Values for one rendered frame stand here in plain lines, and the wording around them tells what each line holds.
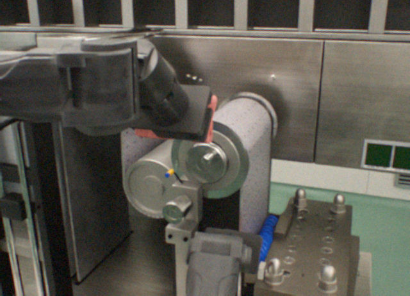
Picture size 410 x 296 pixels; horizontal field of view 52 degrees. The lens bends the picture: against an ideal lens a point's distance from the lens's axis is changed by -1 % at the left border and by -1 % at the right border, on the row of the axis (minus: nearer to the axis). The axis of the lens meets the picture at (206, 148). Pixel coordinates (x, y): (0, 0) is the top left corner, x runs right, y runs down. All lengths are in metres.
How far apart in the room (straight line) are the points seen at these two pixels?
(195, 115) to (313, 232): 0.54
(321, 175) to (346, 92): 2.61
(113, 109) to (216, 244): 0.26
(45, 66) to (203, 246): 0.31
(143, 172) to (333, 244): 0.43
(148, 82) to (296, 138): 0.65
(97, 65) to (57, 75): 0.03
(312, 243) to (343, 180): 2.66
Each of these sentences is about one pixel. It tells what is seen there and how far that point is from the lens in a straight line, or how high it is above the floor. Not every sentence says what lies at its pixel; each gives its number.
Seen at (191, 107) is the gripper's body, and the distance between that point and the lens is 0.53.
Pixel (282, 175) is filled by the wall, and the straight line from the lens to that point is 3.64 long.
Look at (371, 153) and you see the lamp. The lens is 1.04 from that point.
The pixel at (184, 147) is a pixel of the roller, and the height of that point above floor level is 1.27.
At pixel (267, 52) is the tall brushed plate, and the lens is 1.02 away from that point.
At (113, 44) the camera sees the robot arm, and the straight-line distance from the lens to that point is 0.40.
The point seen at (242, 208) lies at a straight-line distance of 0.78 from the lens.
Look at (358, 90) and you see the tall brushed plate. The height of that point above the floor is 1.33.
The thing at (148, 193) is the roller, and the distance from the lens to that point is 0.84.
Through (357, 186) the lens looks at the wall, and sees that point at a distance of 3.61.
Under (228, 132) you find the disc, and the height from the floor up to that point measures 1.31.
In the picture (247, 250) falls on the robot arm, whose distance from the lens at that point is 0.59.
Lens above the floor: 1.52
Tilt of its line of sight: 19 degrees down
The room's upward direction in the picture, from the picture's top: straight up
